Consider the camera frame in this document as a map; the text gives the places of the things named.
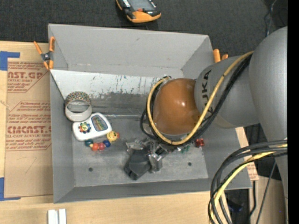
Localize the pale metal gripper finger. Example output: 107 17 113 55
149 154 164 173
125 140 150 151

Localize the colourful patterned tape roll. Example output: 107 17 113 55
64 91 93 123

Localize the white toy with bead ring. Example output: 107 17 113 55
71 112 120 152

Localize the grey metal bin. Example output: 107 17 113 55
48 23 253 204

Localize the brown cardboard board red print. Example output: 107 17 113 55
0 40 260 201

